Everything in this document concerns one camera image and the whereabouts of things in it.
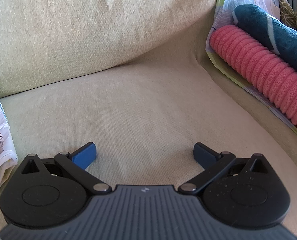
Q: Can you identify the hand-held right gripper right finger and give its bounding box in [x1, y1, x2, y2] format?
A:
[178, 142, 270, 195]

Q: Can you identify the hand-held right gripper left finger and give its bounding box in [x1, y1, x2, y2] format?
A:
[21, 142, 112, 195]

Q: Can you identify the light green sofa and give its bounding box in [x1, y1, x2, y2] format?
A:
[0, 0, 297, 240]

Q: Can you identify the pink ribbed pillow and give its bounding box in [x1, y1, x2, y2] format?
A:
[210, 25, 297, 138]

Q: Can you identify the teal rolled towel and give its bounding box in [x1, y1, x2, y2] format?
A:
[232, 4, 297, 74]

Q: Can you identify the pastel printed cloth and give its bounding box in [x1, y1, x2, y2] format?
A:
[205, 0, 297, 143]

